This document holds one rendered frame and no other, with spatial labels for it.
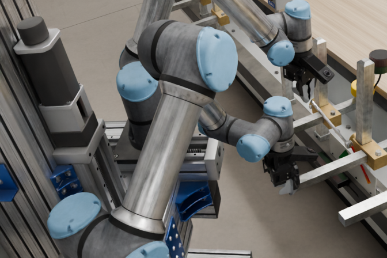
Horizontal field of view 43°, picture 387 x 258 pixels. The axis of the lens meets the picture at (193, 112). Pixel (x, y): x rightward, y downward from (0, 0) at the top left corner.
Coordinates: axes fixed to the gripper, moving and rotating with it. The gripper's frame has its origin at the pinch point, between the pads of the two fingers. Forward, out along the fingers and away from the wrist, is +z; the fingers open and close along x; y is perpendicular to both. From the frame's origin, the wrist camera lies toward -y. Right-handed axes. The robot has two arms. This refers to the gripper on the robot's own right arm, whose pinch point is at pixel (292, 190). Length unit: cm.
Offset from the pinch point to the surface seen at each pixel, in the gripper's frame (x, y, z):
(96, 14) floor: -371, 17, 83
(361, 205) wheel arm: 24.7, -7.2, -13.5
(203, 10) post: -152, -28, 8
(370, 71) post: -2.2, -28.3, -32.0
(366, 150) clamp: 0.3, -26.2, -4.6
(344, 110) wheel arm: -23.5, -34.2, -1.3
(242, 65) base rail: -93, -24, 13
